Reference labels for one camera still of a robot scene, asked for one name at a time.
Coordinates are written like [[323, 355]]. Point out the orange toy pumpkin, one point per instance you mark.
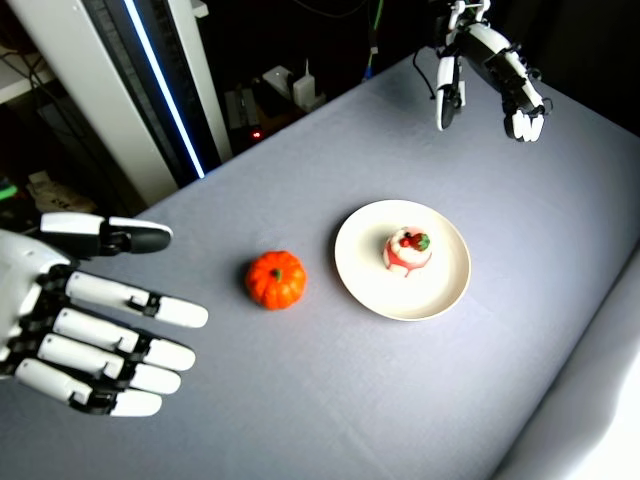
[[275, 287]]

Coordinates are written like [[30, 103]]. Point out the toy cake with strawberry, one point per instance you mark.
[[407, 252]]

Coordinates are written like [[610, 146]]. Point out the cream round plate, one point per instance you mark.
[[370, 260]]

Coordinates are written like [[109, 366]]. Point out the black device with red light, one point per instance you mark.
[[256, 135]]

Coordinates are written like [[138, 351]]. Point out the grey table cloth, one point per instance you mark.
[[350, 380]]

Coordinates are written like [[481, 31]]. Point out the white power adapter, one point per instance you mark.
[[303, 90]]

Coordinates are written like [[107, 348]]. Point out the black box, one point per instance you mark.
[[241, 109]]

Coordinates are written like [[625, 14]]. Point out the white angled plug block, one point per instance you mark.
[[277, 80]]

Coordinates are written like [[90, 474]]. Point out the crumpled printed paper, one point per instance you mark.
[[57, 195]]

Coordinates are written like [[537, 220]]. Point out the white column with blue light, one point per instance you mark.
[[95, 85]]

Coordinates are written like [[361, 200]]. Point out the white shelf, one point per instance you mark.
[[20, 80]]

